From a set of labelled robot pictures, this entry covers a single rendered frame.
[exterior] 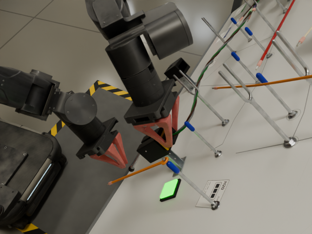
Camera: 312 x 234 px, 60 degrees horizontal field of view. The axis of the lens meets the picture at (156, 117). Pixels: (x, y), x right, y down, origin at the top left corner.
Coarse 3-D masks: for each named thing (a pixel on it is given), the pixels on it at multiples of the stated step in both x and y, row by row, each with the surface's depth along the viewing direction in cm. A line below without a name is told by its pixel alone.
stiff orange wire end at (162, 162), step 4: (156, 164) 37; (164, 164) 35; (144, 168) 39; (148, 168) 38; (136, 172) 40; (140, 172) 40; (124, 176) 43; (128, 176) 42; (116, 180) 45; (120, 180) 44; (108, 184) 47
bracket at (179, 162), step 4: (172, 152) 54; (164, 156) 53; (168, 156) 52; (172, 156) 55; (176, 156) 54; (168, 160) 53; (172, 160) 53; (176, 160) 55; (180, 160) 55; (184, 160) 55; (176, 164) 53; (180, 164) 55; (180, 168) 53; (172, 176) 54
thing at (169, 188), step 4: (172, 180) 51; (176, 180) 50; (180, 180) 50; (164, 184) 52; (168, 184) 51; (172, 184) 50; (176, 184) 50; (164, 188) 51; (168, 188) 50; (172, 188) 49; (176, 188) 49; (164, 192) 50; (168, 192) 49; (172, 192) 48; (176, 192) 48; (160, 196) 50; (164, 196) 49; (168, 196) 49; (172, 196) 48; (160, 200) 50; (164, 200) 50
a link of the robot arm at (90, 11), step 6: (90, 0) 41; (120, 0) 41; (90, 6) 41; (120, 6) 40; (126, 6) 46; (90, 12) 41; (126, 12) 42; (96, 18) 41; (96, 24) 42; (102, 30) 43
